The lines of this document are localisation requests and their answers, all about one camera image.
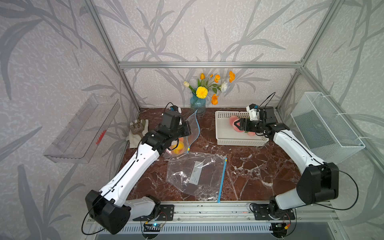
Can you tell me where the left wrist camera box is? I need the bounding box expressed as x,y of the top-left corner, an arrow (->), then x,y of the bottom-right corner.
170,105 -> 182,114

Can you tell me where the left circuit board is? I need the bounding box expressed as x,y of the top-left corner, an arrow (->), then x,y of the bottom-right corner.
143,222 -> 162,233

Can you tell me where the yellow peach with leaf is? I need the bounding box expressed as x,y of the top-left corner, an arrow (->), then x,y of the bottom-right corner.
171,142 -> 185,155

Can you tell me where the blue glass vase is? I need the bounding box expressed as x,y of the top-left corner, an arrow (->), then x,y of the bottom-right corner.
190,94 -> 206,116

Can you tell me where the brown wooden brush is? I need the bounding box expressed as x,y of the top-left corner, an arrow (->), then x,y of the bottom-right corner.
129,119 -> 148,144

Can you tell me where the clear plastic wall tray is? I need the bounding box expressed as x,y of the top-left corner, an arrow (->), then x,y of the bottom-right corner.
43,94 -> 121,164

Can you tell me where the white perforated plastic basket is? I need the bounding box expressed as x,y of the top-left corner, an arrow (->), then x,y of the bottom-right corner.
215,111 -> 269,147

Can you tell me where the orange yellow flower bouquet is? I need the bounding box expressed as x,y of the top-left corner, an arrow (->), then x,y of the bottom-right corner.
184,71 -> 236,106

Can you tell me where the white wire mesh basket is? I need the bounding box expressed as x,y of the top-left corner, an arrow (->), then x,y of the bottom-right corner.
291,92 -> 366,164

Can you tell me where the pink peach top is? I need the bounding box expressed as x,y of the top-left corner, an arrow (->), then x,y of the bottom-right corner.
229,115 -> 245,133

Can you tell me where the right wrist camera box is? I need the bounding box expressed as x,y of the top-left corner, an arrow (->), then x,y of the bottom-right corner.
246,104 -> 259,121

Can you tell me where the clear zip-top bag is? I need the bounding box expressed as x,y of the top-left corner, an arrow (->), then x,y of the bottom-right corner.
163,109 -> 201,160
166,152 -> 227,202

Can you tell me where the right circuit board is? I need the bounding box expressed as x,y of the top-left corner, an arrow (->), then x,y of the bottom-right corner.
270,223 -> 288,234

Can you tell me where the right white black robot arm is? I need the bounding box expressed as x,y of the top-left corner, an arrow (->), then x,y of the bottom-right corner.
234,104 -> 339,215

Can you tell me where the aluminium frame rail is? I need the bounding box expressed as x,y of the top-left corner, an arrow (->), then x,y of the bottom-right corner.
86,201 -> 343,224

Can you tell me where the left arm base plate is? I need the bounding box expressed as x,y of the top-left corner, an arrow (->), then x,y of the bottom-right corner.
133,204 -> 175,222

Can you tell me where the circuit board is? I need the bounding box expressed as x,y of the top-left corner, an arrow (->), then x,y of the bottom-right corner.
270,223 -> 288,234
143,222 -> 162,233

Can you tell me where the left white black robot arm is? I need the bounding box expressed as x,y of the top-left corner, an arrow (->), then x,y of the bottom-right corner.
85,105 -> 191,235

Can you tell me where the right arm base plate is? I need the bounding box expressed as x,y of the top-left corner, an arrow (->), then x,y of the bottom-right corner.
249,203 -> 296,221

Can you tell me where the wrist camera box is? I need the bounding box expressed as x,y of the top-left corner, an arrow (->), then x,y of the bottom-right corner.
246,104 -> 259,121
170,105 -> 182,114

